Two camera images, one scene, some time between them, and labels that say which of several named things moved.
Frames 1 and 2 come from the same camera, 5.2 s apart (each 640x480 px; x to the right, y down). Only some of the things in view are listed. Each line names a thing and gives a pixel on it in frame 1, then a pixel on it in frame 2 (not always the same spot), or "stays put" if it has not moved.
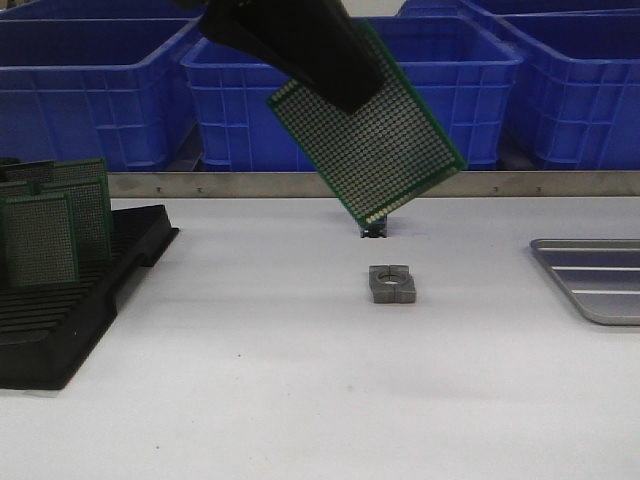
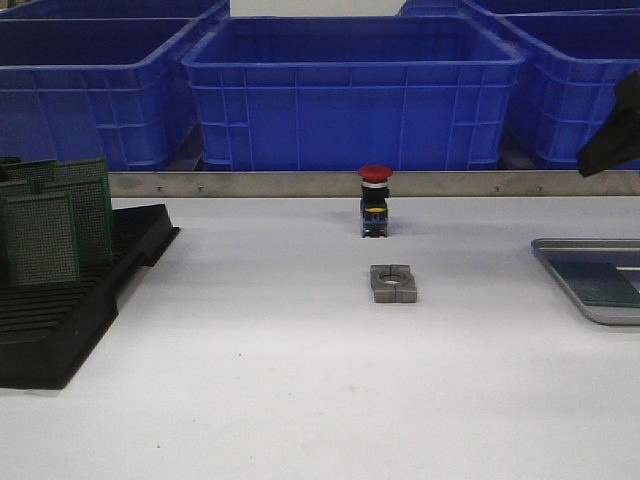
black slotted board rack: (47, 330) stays put
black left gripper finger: (322, 42) -> (618, 140)
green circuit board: (91, 172) stays put
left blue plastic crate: (83, 89) stays put
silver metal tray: (602, 275) stays put
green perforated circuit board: (386, 152) -> (597, 283)
